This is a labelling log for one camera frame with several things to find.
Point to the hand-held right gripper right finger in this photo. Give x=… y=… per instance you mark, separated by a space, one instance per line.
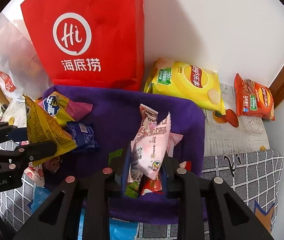
x=165 y=177

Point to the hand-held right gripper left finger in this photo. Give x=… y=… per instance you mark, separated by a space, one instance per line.
x=125 y=172

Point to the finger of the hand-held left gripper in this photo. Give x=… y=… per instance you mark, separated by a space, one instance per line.
x=39 y=150
x=19 y=134

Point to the small red snack packet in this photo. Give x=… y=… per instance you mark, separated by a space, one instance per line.
x=153 y=186

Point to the green triangular snack packet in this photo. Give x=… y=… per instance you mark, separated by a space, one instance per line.
x=132 y=189

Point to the white red fruit snack packet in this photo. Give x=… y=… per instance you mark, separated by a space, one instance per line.
x=35 y=176

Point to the pink and yellow snack packet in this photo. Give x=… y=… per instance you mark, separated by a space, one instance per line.
x=57 y=107

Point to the blue snack packet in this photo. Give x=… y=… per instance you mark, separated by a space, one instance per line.
x=83 y=135

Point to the cartoon bear snack packet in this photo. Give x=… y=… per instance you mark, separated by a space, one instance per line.
x=148 y=116

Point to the blue tissue pack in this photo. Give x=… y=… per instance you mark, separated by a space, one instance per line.
x=122 y=231

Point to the purple towel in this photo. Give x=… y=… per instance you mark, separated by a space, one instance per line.
x=114 y=110

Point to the grey plaid blanket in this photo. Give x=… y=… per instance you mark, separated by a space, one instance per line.
x=244 y=175

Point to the white plastic bag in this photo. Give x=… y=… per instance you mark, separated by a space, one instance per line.
x=14 y=55

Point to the newsprint bed sheet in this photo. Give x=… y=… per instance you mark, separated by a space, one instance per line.
x=234 y=135

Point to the yellow chips bag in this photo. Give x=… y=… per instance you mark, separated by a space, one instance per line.
x=189 y=87

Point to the orange chips bag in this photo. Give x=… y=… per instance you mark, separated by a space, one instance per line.
x=254 y=97

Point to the red paper bag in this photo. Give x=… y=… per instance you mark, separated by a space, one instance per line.
x=94 y=30

